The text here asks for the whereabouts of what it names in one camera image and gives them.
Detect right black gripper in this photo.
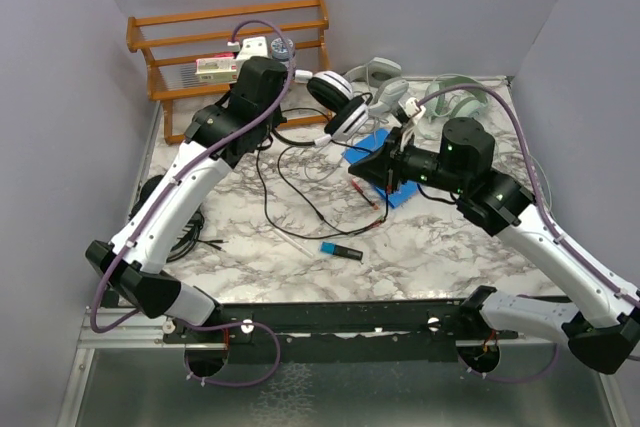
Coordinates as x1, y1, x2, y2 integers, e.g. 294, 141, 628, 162
348, 126, 468, 195

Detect black white headphones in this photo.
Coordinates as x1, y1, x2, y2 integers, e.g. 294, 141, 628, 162
272, 70, 369, 147

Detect black blue headphones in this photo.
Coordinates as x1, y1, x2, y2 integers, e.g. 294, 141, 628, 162
112, 169, 226, 273

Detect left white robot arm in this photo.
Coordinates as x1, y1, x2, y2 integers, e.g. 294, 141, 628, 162
86, 57, 294, 342

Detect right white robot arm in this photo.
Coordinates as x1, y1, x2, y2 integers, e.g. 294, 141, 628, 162
348, 118, 639, 374

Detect grey white headphones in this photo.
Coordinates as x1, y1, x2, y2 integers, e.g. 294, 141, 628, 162
344, 57, 409, 117

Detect mint green headphones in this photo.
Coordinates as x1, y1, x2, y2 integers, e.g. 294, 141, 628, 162
418, 74, 489, 138

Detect blue notebook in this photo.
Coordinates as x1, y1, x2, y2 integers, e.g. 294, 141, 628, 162
343, 128, 418, 209

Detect red pen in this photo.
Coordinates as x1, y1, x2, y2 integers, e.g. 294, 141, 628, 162
351, 179, 379, 210

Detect right blue white jar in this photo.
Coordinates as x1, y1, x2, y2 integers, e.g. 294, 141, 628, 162
269, 37, 296, 65

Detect white red box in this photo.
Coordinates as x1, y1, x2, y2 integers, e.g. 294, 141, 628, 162
195, 57, 239, 84

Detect wooden shelf rack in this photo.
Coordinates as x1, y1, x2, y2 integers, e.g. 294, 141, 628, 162
126, 0, 330, 145

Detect blue black highlighter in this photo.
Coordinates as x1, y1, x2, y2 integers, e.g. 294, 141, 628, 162
320, 242, 363, 262

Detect white stick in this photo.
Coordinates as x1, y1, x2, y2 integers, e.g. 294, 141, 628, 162
273, 227, 314, 259

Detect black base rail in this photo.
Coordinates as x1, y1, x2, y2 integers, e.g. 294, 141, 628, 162
163, 299, 492, 365

